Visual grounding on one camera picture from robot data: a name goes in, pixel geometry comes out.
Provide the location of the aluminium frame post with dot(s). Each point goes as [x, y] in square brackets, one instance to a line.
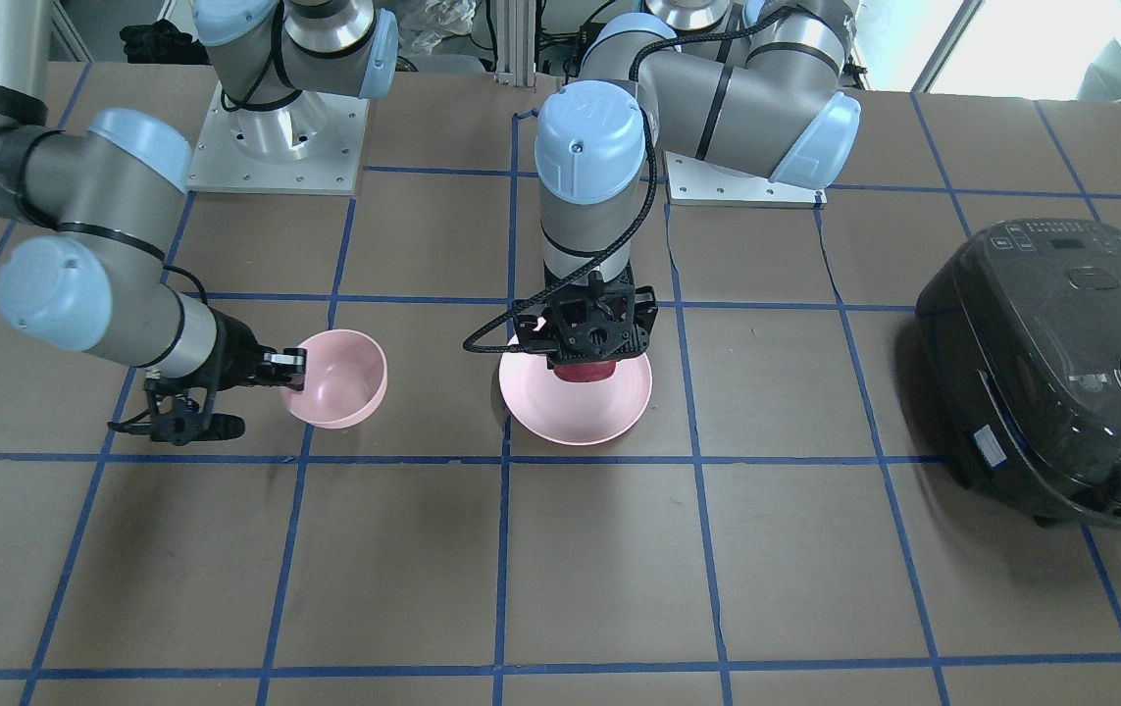
[515, 30]

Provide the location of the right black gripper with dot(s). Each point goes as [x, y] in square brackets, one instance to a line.
[238, 358]

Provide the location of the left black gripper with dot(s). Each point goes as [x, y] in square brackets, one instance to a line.
[645, 306]

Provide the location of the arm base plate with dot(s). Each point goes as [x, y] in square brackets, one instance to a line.
[695, 183]
[276, 147]

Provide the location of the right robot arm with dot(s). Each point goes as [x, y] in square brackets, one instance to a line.
[109, 202]

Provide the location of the black rice cooker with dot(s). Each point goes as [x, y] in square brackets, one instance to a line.
[1022, 330]

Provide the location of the red apple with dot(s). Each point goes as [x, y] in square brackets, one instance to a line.
[585, 372]

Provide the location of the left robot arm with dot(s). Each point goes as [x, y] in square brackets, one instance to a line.
[757, 92]

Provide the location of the pink bowl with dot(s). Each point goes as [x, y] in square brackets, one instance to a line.
[346, 378]

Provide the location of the pink plate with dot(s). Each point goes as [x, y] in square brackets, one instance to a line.
[574, 412]

